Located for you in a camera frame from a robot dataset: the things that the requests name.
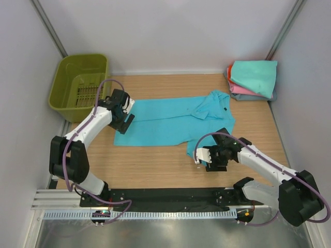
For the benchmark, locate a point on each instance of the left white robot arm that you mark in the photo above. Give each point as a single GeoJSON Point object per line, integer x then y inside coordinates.
{"type": "Point", "coordinates": [68, 154]}

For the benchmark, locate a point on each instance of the green plastic bin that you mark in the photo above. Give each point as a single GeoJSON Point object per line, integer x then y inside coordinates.
{"type": "Point", "coordinates": [75, 85]}

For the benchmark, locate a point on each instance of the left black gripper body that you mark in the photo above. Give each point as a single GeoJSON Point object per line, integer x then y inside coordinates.
{"type": "Point", "coordinates": [124, 123]}

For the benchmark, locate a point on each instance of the folded pink t shirt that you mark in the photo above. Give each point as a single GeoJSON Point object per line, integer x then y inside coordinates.
{"type": "Point", "coordinates": [236, 89]}

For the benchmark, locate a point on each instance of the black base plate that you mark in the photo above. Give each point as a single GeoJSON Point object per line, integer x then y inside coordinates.
{"type": "Point", "coordinates": [181, 199]}

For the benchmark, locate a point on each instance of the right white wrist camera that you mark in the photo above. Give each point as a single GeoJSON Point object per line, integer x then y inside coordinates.
{"type": "Point", "coordinates": [202, 154]}

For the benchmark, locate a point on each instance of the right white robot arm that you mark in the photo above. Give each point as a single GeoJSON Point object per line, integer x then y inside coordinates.
{"type": "Point", "coordinates": [245, 153]}

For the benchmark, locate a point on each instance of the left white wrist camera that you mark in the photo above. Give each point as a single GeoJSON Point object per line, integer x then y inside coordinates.
{"type": "Point", "coordinates": [128, 105]}

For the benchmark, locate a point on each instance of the slotted cable duct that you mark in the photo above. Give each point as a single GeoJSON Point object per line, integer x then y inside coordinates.
{"type": "Point", "coordinates": [108, 215]}

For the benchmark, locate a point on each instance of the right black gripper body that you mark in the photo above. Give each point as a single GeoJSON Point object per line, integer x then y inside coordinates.
{"type": "Point", "coordinates": [215, 163]}

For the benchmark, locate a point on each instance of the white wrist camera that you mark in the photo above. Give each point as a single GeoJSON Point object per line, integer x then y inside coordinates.
{"type": "Point", "coordinates": [202, 154]}
{"type": "Point", "coordinates": [128, 105]}

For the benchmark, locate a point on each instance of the blue t shirt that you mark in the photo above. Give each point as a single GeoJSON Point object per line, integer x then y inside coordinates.
{"type": "Point", "coordinates": [170, 122]}

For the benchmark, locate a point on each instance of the folded orange t shirt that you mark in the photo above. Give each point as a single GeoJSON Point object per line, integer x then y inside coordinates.
{"type": "Point", "coordinates": [229, 73]}

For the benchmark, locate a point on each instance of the aluminium frame rail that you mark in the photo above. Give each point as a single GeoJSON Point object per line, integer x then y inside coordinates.
{"type": "Point", "coordinates": [286, 197]}

